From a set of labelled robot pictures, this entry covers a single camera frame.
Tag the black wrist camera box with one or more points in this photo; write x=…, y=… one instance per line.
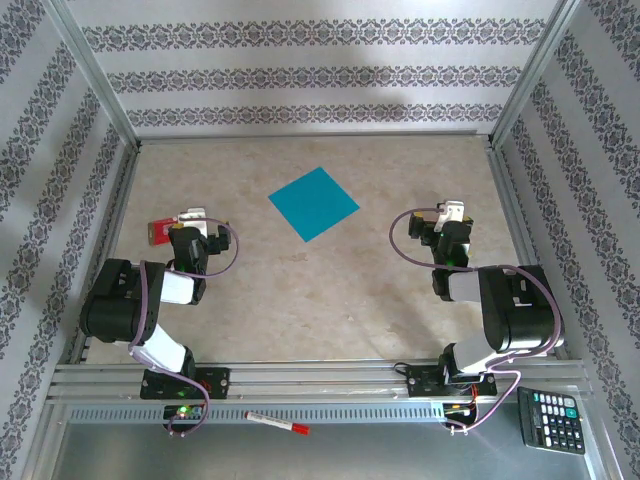
x=421, y=228
x=219, y=240

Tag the red card packet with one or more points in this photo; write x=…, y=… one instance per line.
x=161, y=234

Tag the grey metal shelf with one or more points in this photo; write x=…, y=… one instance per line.
x=350, y=455

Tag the right black wrist camera box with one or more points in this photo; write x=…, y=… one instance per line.
x=421, y=228

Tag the aluminium frame post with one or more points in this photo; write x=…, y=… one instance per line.
x=92, y=75
x=533, y=75

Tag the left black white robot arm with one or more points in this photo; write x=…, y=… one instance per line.
x=120, y=305

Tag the blue square paper sheet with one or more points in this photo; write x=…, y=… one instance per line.
x=314, y=205

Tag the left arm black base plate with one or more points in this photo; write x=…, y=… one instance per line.
x=217, y=382

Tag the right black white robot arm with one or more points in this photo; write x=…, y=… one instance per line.
x=520, y=310

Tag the right white camera bracket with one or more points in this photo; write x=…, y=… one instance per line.
x=452, y=210

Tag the white marker with red cap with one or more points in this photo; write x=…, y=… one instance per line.
x=277, y=423

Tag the black calculator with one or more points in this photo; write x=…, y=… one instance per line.
x=550, y=420

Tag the aluminium table edge rail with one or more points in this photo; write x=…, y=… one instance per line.
x=520, y=240
x=315, y=138
x=111, y=240

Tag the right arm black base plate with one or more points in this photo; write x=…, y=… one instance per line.
x=420, y=382

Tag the left black wrist camera box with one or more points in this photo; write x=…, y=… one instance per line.
x=219, y=240

